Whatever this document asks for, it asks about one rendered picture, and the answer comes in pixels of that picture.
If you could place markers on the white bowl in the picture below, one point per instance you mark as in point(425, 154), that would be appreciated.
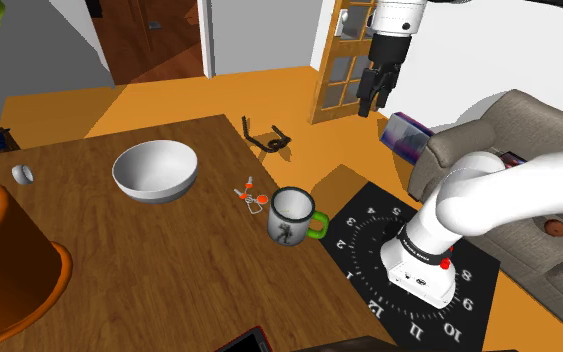
point(154, 168)

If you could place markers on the black bent object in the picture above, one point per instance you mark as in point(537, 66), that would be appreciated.
point(273, 144)

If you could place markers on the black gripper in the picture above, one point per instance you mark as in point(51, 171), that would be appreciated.
point(389, 51)

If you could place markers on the wooden table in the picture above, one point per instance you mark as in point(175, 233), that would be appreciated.
point(164, 258)

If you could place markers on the orange plant pot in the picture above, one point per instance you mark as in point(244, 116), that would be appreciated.
point(13, 273)

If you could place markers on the orange and white keyring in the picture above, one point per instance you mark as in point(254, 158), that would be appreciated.
point(256, 199)

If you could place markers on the black clock-face robot stand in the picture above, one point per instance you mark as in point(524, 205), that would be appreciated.
point(359, 234)

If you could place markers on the grey-brown sofa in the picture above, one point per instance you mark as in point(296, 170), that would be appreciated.
point(520, 122)

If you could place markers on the red and black book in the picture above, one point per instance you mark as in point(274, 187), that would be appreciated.
point(512, 158)

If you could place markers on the wooden door with glass panes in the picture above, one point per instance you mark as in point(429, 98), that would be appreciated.
point(332, 73)

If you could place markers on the brown round doughnut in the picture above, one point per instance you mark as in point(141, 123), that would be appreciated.
point(556, 227)

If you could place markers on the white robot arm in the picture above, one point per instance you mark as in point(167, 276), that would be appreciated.
point(481, 195)

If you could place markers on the purple box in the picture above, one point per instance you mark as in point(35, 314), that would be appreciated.
point(405, 136)

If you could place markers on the red-edged black tablet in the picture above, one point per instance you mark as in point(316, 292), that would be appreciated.
point(247, 343)

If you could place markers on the dark brown wooden door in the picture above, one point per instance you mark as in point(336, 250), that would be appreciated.
point(144, 39)

